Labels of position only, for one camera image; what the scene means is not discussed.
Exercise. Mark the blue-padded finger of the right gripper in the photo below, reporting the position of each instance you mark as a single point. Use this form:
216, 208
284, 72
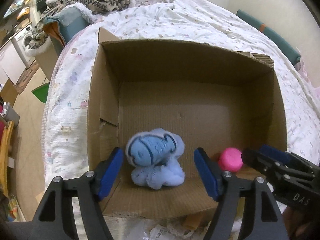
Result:
284, 158

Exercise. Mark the teal cushion at bed foot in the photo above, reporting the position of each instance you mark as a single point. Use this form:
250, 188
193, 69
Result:
63, 26

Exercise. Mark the brown cardboard box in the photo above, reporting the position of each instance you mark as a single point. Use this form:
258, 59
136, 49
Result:
211, 97

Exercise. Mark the white patterned bed quilt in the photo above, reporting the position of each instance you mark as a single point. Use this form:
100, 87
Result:
64, 122

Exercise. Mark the pink soft toy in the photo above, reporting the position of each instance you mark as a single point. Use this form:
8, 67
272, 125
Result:
230, 160

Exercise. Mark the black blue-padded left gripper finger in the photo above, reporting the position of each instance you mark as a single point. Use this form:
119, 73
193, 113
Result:
54, 218

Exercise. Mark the grey small trash bin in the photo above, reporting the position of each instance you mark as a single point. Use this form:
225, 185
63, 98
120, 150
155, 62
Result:
9, 114

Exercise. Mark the teal bolster by wall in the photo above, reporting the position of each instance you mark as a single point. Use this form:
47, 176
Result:
283, 45

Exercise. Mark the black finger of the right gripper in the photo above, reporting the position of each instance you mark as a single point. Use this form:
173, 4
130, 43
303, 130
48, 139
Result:
270, 168

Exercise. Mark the patterned knit blanket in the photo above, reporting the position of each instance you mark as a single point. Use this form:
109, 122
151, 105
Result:
90, 7

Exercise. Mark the beige lace scrunchie with card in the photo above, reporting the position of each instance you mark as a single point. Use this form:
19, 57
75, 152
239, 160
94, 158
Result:
198, 220

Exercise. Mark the blue whale plush scrunchie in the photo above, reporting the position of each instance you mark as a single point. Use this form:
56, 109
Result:
154, 155

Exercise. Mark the yellow wooden chair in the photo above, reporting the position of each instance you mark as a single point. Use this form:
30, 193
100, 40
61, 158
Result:
5, 149

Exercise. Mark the dark hanging garment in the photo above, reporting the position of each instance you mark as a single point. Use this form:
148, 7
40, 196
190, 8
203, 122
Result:
41, 6

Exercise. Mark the brown door mat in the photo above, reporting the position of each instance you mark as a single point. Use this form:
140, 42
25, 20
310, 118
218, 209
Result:
26, 77

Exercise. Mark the white washing machine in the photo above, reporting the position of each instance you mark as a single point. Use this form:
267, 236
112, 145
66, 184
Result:
21, 42

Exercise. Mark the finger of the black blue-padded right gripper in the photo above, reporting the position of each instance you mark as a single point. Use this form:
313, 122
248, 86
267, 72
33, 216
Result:
261, 217

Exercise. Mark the clear plastic packaged hair accessory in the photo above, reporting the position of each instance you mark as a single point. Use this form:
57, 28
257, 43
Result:
160, 232

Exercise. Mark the person's right hand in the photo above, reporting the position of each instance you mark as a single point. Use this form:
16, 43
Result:
301, 225

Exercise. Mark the green plastic bin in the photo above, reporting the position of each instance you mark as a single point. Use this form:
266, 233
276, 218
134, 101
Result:
41, 92

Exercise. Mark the white kitchen cabinet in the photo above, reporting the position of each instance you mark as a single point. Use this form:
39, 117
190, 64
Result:
11, 62

